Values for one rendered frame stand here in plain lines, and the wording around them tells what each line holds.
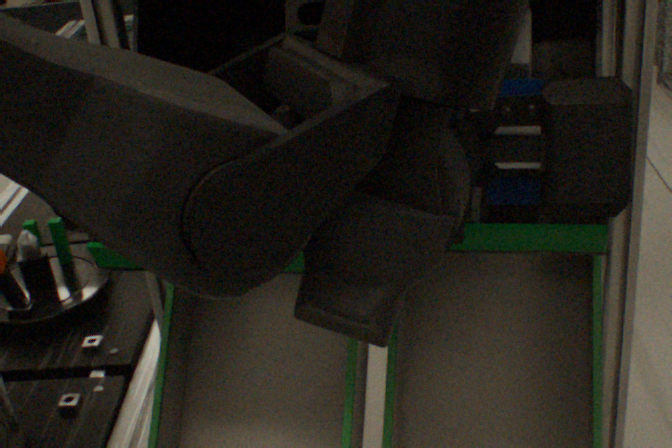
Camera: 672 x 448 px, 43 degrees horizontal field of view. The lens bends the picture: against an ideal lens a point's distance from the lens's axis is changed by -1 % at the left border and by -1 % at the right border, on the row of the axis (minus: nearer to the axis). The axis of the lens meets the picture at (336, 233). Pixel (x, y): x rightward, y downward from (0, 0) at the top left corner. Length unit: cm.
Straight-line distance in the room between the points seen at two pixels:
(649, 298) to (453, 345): 48
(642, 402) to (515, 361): 32
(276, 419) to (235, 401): 3
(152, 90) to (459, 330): 39
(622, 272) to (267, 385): 26
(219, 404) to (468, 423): 17
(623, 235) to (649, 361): 34
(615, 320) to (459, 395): 13
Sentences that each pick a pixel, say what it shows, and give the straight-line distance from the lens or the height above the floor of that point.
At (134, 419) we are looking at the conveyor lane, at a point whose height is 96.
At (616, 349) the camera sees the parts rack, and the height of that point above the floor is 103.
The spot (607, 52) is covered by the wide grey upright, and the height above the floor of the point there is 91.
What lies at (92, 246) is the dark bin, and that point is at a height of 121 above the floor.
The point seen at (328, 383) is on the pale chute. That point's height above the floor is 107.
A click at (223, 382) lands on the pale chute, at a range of 61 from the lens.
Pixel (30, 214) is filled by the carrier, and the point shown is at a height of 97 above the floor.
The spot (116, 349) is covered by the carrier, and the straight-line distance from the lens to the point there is 83.
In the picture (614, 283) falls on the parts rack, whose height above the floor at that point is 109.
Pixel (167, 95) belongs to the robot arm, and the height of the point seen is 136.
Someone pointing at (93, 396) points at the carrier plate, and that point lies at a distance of 79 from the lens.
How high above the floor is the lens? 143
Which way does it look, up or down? 29 degrees down
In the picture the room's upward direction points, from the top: 7 degrees counter-clockwise
